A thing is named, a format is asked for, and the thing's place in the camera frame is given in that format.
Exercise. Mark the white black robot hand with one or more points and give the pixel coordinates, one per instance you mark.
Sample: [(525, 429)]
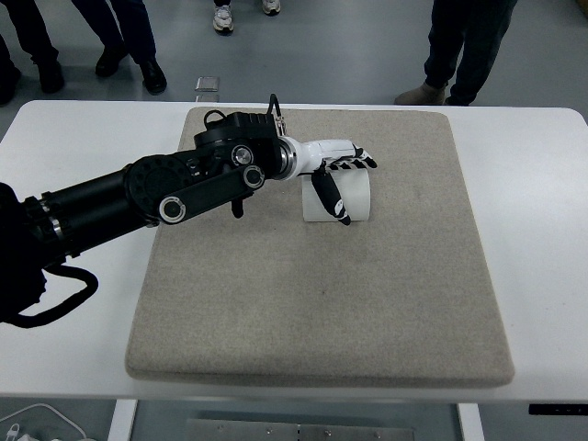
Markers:
[(317, 154)]

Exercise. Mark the white cup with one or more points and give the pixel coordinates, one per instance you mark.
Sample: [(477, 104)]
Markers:
[(360, 197)]

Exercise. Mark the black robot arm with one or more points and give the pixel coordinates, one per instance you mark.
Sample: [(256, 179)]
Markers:
[(138, 193)]

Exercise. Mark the silver floor socket plate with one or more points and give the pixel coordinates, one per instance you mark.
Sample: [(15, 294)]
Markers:
[(207, 85)]

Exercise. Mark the grey-brown felt mat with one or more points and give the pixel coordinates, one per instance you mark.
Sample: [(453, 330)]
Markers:
[(321, 298)]

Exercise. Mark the person in white sneakers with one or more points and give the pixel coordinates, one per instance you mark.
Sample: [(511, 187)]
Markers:
[(222, 18)]

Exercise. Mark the person in tan shoes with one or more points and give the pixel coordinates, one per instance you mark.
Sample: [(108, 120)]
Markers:
[(459, 46)]

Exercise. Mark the person in black shoes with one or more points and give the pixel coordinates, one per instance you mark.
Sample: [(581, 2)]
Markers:
[(133, 32), (41, 41)]

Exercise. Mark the grey metal plate with screws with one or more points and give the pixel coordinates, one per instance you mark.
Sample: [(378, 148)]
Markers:
[(298, 432)]

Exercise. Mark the white table leg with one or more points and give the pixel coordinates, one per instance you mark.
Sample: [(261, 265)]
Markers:
[(121, 420), (469, 422)]

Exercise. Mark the black table control panel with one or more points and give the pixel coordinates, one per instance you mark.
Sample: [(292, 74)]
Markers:
[(558, 410)]

